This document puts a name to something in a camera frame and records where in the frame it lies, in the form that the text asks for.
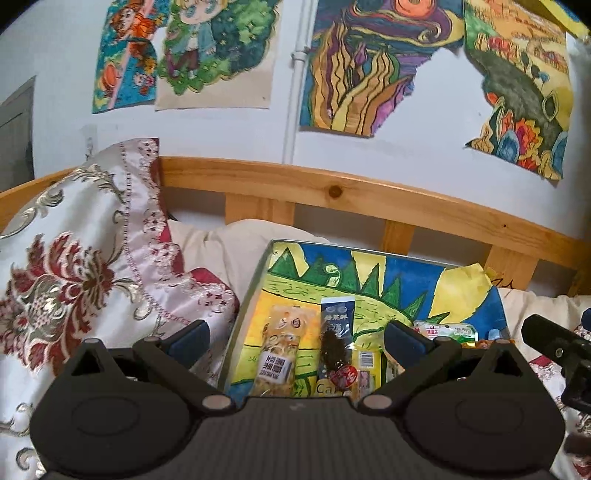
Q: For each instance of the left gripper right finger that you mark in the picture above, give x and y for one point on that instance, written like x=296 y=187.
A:
x=424 y=361

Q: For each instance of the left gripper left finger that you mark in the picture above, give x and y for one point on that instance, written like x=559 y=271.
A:
x=169 y=361

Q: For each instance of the white pink sausage packet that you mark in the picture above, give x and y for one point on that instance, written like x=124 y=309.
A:
x=461 y=332

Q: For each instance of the yellow snack packet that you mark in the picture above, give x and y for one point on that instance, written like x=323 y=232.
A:
x=368 y=364

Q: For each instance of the dark brown snack packet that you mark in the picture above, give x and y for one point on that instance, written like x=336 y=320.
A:
x=337 y=359

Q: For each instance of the dark blue snack packet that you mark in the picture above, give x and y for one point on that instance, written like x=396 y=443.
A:
x=336 y=314

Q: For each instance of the grey tray with painted liner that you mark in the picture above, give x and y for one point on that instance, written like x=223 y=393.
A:
x=385 y=287

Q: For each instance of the beige popcorn snack packet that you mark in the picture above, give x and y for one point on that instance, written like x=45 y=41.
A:
x=282 y=334

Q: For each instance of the floral satin bedspread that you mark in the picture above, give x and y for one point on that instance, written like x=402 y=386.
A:
x=93 y=257

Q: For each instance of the blue cartoon girl drawing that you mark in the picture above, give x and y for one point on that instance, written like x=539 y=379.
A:
x=126 y=65

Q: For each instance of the yellow landscape drawing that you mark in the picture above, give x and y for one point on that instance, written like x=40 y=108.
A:
x=523 y=58

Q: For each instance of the green cartoon boy drawing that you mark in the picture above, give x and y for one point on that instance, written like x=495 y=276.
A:
x=218 y=54

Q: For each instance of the purple swirl sun drawing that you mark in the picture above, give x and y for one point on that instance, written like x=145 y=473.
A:
x=365 y=56

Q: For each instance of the wooden bed rail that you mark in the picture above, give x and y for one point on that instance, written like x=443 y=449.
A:
x=272 y=192

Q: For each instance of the grey wall panel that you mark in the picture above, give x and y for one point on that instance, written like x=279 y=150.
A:
x=16 y=157

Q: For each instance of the white wall pipe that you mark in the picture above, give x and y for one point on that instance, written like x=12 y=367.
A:
x=298 y=61

